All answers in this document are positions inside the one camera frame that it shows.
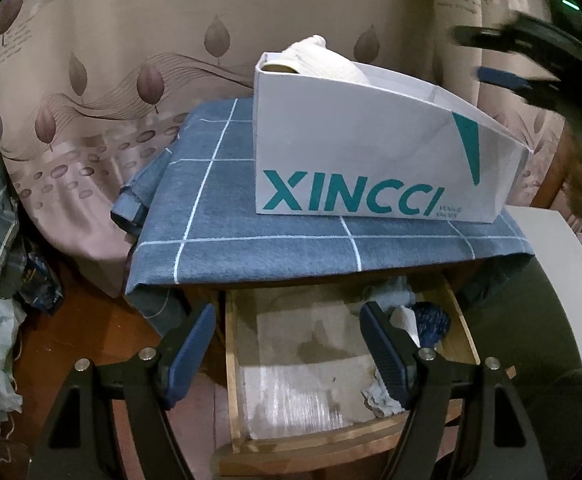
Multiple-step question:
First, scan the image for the wooden frame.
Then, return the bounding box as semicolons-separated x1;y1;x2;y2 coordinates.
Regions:
530;122;578;211

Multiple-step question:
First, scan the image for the grey white cabinet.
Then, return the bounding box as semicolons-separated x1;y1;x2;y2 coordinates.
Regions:
506;205;582;376

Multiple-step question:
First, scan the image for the small white cloth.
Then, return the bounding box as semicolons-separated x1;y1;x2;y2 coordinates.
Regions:
391;306;422;346

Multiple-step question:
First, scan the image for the wooden drawer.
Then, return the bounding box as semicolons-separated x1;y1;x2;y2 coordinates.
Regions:
213;272;516;471

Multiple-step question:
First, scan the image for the dark blue cloth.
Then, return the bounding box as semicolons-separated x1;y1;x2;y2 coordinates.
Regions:
413;301;452;347

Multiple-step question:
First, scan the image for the leaf print curtain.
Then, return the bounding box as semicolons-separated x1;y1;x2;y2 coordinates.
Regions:
0;0;572;301

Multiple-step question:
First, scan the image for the cream ribbed underwear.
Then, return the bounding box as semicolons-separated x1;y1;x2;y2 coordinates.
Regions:
263;35;372;86

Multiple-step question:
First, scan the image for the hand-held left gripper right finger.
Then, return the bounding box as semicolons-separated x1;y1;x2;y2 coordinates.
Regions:
360;301;572;480

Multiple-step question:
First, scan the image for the blue checked tablecloth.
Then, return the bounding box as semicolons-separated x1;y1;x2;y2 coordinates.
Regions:
110;97;534;336

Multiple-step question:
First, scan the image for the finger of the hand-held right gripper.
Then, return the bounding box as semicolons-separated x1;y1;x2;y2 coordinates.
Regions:
453;24;522;56
478;66;539;93

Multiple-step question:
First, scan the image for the white cardboard box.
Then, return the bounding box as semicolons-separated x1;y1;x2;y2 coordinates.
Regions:
253;51;534;224

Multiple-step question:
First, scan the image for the dark blue packet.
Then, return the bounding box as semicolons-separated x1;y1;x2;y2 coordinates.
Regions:
18;242;65;317

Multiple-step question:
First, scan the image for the dark green cloth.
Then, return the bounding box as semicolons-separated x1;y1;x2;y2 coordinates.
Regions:
463;252;582;466

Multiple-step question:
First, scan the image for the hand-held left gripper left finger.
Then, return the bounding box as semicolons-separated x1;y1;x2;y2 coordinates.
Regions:
28;302;216;480

